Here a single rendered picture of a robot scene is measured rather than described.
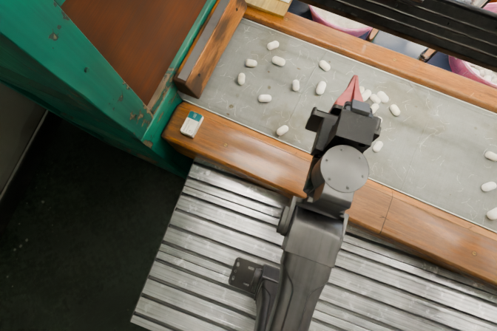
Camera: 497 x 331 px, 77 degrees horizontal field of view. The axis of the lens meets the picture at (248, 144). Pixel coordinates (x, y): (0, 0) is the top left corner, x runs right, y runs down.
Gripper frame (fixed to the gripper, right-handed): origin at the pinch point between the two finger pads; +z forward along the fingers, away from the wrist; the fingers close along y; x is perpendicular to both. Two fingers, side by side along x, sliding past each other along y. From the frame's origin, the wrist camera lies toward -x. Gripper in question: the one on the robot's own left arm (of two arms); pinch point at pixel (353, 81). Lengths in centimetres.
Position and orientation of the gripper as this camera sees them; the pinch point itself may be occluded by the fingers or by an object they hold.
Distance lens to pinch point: 54.5
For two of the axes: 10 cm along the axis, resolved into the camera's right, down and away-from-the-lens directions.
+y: -9.5, -3.1, 1.0
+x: 0.1, 2.9, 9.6
